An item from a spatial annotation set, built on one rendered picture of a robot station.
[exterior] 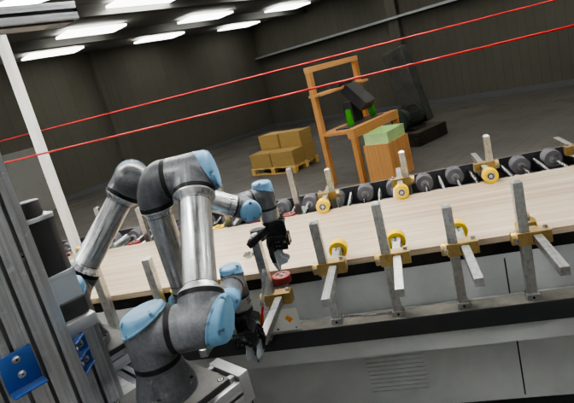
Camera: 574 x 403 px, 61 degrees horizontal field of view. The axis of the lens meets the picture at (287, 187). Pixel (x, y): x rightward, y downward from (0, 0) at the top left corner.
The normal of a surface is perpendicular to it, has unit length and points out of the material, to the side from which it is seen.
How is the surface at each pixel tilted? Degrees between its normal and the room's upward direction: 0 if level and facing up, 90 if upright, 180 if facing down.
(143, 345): 90
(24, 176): 76
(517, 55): 90
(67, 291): 90
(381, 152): 90
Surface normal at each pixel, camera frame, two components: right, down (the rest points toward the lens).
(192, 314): -0.20, -0.46
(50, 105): 0.70, -0.01
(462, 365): -0.18, 0.27
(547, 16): -0.67, 0.33
